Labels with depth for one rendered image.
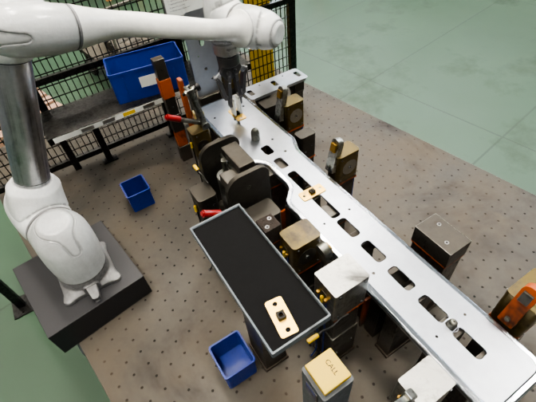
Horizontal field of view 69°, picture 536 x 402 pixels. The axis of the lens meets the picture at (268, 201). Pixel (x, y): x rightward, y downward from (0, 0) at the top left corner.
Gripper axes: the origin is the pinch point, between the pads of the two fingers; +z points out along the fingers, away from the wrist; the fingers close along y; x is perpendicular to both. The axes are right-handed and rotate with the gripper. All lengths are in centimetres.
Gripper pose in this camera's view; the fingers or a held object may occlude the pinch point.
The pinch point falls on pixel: (235, 104)
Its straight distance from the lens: 148.5
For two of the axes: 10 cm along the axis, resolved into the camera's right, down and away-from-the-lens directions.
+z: 0.8, 6.8, 7.3
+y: 8.4, -4.4, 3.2
